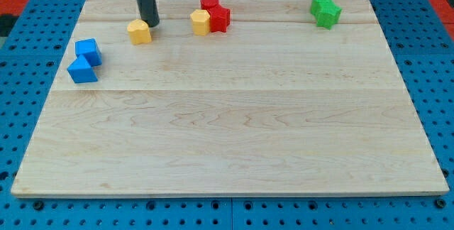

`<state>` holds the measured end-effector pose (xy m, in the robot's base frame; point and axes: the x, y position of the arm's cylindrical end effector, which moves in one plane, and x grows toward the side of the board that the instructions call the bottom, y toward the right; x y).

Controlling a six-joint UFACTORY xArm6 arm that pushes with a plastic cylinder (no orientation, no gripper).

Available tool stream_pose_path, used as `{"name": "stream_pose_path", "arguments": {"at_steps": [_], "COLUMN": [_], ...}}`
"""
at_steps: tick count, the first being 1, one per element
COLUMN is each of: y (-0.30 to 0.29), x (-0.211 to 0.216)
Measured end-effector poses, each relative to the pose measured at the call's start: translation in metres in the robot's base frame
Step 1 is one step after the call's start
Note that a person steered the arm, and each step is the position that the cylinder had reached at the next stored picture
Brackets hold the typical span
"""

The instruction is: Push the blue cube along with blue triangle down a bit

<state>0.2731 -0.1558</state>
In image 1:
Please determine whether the blue cube block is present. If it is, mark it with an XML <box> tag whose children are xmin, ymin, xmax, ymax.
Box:
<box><xmin>75</xmin><ymin>38</ymin><xmax>102</xmax><ymax>67</ymax></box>

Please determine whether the blue triangle block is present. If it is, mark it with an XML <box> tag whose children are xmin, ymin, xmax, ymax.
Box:
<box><xmin>67</xmin><ymin>55</ymin><xmax>98</xmax><ymax>84</ymax></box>

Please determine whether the yellow heart block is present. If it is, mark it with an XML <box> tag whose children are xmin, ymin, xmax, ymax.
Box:
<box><xmin>127</xmin><ymin>19</ymin><xmax>152</xmax><ymax>45</ymax></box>

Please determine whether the red cylinder block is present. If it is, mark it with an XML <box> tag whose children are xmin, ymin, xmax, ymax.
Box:
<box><xmin>200</xmin><ymin>0</ymin><xmax>219</xmax><ymax>10</ymax></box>

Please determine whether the yellow hexagon block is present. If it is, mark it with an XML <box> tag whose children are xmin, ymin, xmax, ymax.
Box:
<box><xmin>190</xmin><ymin>9</ymin><xmax>211</xmax><ymax>35</ymax></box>

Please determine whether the red star block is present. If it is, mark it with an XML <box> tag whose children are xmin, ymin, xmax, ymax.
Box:
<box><xmin>208</xmin><ymin>5</ymin><xmax>231</xmax><ymax>33</ymax></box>

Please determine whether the light wooden board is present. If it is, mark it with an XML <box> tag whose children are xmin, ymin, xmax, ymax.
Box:
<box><xmin>11</xmin><ymin>0</ymin><xmax>449</xmax><ymax>198</ymax></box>

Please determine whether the green cylinder block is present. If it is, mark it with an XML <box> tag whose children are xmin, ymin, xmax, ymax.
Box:
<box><xmin>310</xmin><ymin>0</ymin><xmax>333</xmax><ymax>16</ymax></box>

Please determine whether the green star block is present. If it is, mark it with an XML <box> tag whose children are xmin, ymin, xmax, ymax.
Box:
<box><xmin>316</xmin><ymin>3</ymin><xmax>342</xmax><ymax>30</ymax></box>

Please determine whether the blue perforated metal base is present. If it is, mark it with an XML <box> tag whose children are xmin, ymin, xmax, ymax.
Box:
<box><xmin>1</xmin><ymin>0</ymin><xmax>453</xmax><ymax>229</ymax></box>

